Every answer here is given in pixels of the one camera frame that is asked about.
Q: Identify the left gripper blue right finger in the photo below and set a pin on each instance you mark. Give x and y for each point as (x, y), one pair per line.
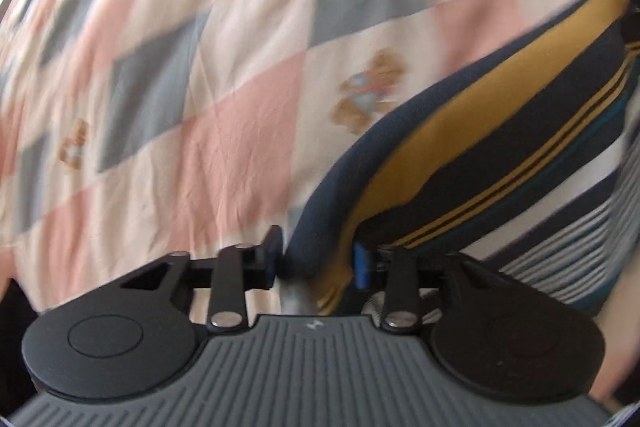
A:
(361, 266)

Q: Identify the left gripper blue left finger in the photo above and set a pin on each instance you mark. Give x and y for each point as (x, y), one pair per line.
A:
(272, 248)

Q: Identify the navy teal striped sweater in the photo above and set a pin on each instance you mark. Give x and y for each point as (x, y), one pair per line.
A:
(527, 160)

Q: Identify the pink grey checkered bedsheet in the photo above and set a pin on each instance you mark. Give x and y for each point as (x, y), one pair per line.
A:
(131, 128)

